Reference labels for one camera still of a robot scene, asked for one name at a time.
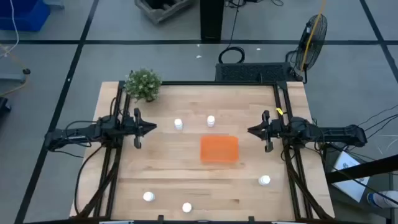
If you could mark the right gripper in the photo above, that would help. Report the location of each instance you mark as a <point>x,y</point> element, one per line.
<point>280,129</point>

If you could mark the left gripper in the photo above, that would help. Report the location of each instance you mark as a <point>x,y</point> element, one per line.
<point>130,127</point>

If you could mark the white pill bottle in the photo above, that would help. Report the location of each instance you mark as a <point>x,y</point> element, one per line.
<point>211,121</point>
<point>186,207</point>
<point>148,196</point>
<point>178,124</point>
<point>264,180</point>

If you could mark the orange plastic basket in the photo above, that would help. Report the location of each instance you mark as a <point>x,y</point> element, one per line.
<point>219,149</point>

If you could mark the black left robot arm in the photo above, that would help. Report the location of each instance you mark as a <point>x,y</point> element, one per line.
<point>77,133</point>

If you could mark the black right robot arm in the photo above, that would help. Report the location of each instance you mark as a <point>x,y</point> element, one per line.
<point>332,133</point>

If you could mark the small green potted plant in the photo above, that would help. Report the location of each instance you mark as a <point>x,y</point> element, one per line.
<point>143,84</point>

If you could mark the black perforated metal case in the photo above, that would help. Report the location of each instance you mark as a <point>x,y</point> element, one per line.
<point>252,72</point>

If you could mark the white cardboard box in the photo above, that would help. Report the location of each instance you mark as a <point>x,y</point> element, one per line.
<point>349,183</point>

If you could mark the black floor fan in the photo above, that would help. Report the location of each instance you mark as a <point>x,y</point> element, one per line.
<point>317,40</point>

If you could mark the black metal beam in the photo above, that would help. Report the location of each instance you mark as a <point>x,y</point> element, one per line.
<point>360,169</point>

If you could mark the grey wooden crate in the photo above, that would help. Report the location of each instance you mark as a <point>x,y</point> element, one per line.
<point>155,12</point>

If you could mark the person's shoe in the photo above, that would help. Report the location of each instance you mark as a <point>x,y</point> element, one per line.
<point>382,199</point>

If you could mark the grey stand base with caster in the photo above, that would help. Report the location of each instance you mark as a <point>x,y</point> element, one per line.
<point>12,77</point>

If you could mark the black floor object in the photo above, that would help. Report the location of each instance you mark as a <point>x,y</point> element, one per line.
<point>3,104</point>

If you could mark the blue plastic bin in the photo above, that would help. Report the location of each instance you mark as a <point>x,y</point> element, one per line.
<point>25,15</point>

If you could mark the black aluminium table frame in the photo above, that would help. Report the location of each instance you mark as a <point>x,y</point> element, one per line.
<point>217,83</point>

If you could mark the black rectangular post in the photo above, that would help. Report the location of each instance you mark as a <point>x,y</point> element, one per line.
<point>211,18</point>

